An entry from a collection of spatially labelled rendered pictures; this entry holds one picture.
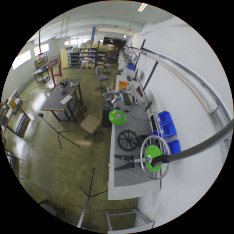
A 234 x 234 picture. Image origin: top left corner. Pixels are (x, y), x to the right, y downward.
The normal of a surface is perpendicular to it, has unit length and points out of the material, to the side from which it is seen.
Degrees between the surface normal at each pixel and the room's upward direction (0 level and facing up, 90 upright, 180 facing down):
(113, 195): 0
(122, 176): 0
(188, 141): 90
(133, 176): 0
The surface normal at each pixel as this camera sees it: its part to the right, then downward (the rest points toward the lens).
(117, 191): 0.19, -0.56
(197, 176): -0.98, -0.14
